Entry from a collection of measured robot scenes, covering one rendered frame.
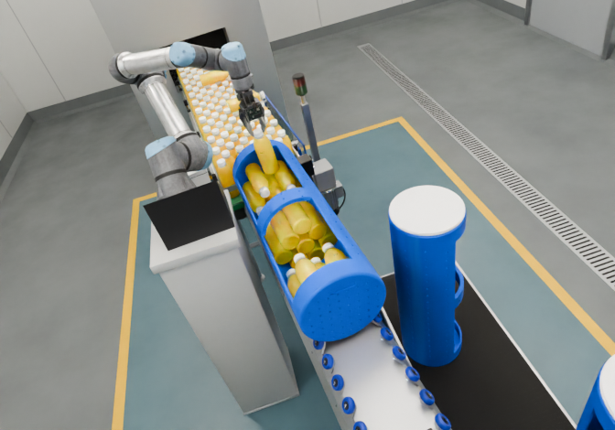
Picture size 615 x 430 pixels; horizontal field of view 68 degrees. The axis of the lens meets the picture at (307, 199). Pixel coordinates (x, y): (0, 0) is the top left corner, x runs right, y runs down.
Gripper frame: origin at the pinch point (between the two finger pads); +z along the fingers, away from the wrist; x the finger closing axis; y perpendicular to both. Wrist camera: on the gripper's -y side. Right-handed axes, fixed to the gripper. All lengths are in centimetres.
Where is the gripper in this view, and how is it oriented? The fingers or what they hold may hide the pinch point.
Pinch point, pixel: (257, 130)
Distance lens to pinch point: 181.3
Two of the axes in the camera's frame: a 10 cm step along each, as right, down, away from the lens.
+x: 9.1, -3.7, 1.6
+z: 2.0, 7.6, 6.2
